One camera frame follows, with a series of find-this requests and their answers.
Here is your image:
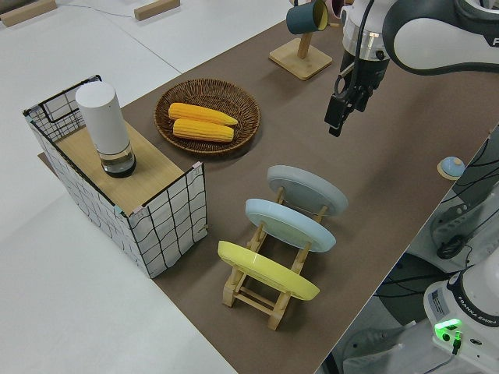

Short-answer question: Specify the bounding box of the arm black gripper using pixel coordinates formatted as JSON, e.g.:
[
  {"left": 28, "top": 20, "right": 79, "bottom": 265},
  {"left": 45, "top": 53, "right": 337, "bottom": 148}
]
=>
[{"left": 324, "top": 51, "right": 391, "bottom": 138}]

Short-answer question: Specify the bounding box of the gray plate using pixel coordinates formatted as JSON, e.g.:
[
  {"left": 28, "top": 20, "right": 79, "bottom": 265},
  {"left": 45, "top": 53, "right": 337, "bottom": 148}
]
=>
[{"left": 267, "top": 164, "right": 349, "bottom": 219}]

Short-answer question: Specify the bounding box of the light blue plate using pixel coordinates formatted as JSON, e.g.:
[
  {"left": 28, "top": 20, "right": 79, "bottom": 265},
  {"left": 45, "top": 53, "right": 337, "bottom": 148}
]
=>
[{"left": 244, "top": 198, "right": 338, "bottom": 254}]

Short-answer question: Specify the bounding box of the yellow plate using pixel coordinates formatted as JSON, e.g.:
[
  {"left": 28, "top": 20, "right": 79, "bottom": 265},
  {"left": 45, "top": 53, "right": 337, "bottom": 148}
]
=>
[{"left": 217, "top": 240, "right": 321, "bottom": 302}]

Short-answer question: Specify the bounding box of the wooden plate rack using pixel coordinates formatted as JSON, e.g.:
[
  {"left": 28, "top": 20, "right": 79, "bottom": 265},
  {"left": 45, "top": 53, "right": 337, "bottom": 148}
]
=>
[{"left": 221, "top": 185, "right": 329, "bottom": 332}]

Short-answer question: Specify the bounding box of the wooden mug tree stand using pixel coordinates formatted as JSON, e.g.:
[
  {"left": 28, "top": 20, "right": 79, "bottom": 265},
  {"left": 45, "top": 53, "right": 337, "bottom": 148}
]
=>
[{"left": 268, "top": 21, "right": 334, "bottom": 82}]

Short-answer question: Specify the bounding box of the brown table mat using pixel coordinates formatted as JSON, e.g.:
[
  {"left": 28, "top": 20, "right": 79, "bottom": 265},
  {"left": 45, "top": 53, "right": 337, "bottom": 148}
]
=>
[{"left": 37, "top": 15, "right": 499, "bottom": 374}]

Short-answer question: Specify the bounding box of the pink mug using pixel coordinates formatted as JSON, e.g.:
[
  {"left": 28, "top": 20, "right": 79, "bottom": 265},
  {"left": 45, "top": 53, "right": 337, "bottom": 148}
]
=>
[{"left": 325, "top": 0, "right": 345, "bottom": 20}]

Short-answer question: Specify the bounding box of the dark teal mug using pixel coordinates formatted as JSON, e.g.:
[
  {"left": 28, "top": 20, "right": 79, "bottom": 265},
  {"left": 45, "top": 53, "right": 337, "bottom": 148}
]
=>
[{"left": 285, "top": 0, "right": 331, "bottom": 34}]

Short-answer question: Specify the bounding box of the blue dome call bell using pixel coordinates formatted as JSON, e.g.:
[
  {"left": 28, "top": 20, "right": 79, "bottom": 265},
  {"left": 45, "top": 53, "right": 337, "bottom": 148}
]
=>
[{"left": 437, "top": 156, "right": 465, "bottom": 181}]

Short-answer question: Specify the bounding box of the round wicker basket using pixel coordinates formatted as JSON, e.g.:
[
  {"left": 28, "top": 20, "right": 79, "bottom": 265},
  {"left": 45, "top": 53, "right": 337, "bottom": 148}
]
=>
[{"left": 154, "top": 79, "right": 262, "bottom": 157}]

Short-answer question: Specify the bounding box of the yellow corn cob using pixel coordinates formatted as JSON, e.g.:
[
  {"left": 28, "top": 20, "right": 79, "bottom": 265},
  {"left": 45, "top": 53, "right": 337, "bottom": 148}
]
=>
[
  {"left": 168, "top": 102, "right": 239, "bottom": 127},
  {"left": 172, "top": 118, "right": 235, "bottom": 145}
]

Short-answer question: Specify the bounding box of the short wooden block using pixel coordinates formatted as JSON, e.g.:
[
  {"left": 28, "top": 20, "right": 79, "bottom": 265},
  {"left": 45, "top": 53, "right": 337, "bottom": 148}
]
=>
[{"left": 133, "top": 0, "right": 172, "bottom": 21}]

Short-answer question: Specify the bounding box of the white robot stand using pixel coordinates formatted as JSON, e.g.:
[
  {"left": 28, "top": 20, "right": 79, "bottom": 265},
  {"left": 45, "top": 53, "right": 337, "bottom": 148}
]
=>
[{"left": 326, "top": 128, "right": 499, "bottom": 374}]

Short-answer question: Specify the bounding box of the white cylindrical bottle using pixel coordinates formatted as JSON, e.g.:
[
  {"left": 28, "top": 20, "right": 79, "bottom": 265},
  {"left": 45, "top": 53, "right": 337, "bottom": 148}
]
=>
[{"left": 75, "top": 81, "right": 138, "bottom": 179}]

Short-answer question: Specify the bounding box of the long wooden block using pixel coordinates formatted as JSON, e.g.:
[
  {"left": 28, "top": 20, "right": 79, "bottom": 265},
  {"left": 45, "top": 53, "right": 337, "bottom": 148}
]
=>
[{"left": 0, "top": 0, "right": 60, "bottom": 28}]

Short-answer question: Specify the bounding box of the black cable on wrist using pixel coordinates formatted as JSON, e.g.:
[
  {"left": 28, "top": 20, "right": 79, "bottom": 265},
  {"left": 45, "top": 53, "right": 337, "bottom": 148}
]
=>
[{"left": 349, "top": 0, "right": 376, "bottom": 93}]

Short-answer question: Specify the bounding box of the long black cable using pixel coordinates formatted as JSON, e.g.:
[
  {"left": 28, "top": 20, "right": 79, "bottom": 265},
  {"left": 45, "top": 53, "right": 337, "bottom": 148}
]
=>
[{"left": 448, "top": 130, "right": 499, "bottom": 207}]

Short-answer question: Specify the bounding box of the coiled black cable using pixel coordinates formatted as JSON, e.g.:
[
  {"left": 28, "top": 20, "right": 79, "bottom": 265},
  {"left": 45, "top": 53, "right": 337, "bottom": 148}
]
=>
[{"left": 436, "top": 235, "right": 465, "bottom": 260}]

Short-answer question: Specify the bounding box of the wire grid storage box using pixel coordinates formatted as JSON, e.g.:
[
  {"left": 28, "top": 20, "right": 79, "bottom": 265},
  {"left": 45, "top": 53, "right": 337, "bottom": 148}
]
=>
[{"left": 23, "top": 74, "right": 207, "bottom": 280}]

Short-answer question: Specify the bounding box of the green lit plug cable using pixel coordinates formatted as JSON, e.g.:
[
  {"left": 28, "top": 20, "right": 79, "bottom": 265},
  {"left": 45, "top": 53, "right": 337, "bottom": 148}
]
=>
[{"left": 448, "top": 329, "right": 465, "bottom": 357}]

